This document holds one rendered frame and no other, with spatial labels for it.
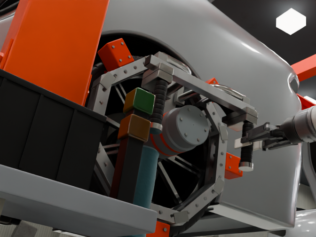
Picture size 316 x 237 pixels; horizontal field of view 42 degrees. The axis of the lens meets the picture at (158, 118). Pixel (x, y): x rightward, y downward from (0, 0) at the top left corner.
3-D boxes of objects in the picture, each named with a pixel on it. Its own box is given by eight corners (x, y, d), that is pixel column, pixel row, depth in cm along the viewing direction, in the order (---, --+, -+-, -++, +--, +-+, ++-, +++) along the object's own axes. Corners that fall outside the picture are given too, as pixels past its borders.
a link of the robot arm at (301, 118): (332, 143, 106) (312, 148, 111) (331, 112, 110) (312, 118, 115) (310, 131, 102) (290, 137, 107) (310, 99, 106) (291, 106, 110)
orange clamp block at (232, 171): (211, 173, 152) (228, 180, 157) (225, 169, 146) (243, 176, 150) (212, 155, 155) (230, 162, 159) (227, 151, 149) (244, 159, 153)
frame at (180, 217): (207, 237, 142) (220, 100, 164) (220, 236, 136) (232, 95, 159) (63, 196, 116) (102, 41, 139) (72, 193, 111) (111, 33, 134)
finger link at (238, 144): (252, 144, 122) (250, 143, 122) (235, 149, 128) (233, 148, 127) (252, 135, 123) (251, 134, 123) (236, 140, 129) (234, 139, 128)
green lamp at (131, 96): (140, 121, 72) (144, 101, 73) (153, 115, 68) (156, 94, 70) (121, 113, 70) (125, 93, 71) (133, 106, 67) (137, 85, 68)
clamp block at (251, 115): (237, 132, 137) (238, 118, 139) (257, 125, 129) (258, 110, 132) (226, 127, 134) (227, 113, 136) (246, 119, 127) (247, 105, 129)
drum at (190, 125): (168, 165, 141) (174, 129, 147) (209, 153, 124) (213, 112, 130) (134, 153, 134) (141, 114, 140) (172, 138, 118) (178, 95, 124)
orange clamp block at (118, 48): (123, 69, 143) (111, 46, 142) (135, 60, 137) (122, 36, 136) (108, 75, 138) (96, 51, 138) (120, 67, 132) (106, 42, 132)
